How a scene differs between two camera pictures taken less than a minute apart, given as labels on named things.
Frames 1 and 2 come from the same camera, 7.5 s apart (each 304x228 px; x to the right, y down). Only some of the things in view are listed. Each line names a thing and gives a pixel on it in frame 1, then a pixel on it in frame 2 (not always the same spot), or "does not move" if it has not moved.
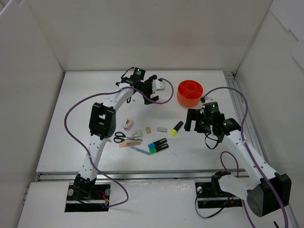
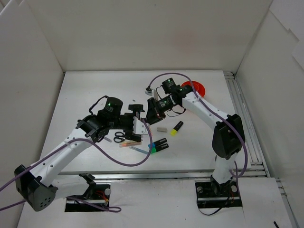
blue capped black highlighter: (153, 145) does not move
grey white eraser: (162, 129) does not move
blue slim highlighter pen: (141, 151) does not move
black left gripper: (147, 88) -> (132, 121)
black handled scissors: (120, 137) does not move
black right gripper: (194, 115) -> (156, 108)
